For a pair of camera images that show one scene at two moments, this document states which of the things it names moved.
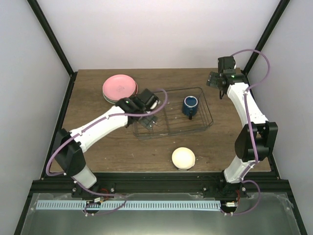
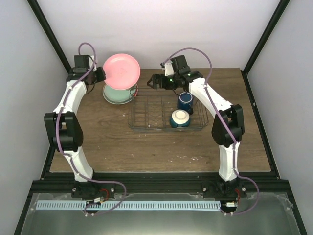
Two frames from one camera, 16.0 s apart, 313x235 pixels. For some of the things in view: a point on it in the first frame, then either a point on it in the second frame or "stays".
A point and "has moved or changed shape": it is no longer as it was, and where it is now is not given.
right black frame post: x=278 y=14 stays
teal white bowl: x=183 y=158 to x=180 y=118
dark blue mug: x=190 y=106 has moved or changed shape
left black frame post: x=49 y=32 stays
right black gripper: x=212 y=82 to x=156 y=77
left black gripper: x=149 y=121 to x=101 y=76
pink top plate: x=117 y=86 to x=122 y=71
